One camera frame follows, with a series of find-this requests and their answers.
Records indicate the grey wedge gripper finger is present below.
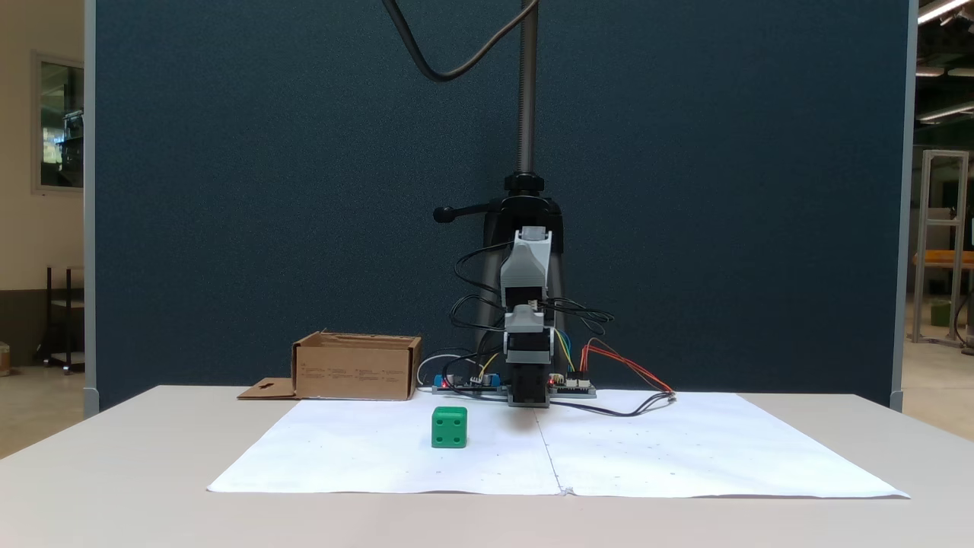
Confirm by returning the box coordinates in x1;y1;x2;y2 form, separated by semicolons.
501;226;553;287

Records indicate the green die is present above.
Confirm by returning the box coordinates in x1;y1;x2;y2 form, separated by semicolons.
431;406;469;449

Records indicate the circuit board with white connectors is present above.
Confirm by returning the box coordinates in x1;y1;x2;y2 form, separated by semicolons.
549;372;598;400

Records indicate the circuit board with blue parts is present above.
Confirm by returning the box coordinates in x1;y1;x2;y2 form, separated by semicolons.
431;371;508;396

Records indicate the black tripod with pole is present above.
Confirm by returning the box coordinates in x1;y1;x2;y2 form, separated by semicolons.
433;0;568;370

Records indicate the brown cardboard box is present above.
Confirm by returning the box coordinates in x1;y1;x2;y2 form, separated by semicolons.
237;330;424;403

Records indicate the white paper sheet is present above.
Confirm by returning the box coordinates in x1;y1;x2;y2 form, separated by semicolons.
207;397;565;496
533;390;912;501

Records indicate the dark blue partition panel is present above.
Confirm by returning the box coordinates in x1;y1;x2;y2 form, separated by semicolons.
84;0;918;416

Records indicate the orange table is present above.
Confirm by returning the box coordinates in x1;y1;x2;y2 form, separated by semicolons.
912;250;974;269

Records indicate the ceiling light strip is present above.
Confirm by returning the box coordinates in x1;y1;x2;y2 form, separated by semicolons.
916;101;974;124
917;0;974;25

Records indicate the black shelf cart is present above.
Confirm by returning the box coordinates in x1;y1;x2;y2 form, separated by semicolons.
41;264;85;375

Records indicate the yellow blue wire bundle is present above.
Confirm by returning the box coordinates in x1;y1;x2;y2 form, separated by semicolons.
552;327;577;375

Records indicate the thin black arm wire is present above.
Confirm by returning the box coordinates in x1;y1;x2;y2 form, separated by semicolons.
454;241;514;298

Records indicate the white cable loop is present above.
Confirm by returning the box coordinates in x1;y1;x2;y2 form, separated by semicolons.
416;351;474;390

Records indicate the orange red wire bundle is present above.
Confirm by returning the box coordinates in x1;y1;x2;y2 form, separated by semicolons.
579;339;677;397

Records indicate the black cable on table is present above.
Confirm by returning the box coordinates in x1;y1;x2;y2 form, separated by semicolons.
551;392;677;419

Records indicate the thick black hanging cable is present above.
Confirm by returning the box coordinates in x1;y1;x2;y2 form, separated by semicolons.
382;0;539;83

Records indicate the aluminium frame rack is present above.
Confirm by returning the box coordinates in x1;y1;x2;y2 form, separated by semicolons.
911;149;972;348

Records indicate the wall window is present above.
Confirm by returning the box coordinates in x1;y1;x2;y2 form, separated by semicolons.
30;51;85;196

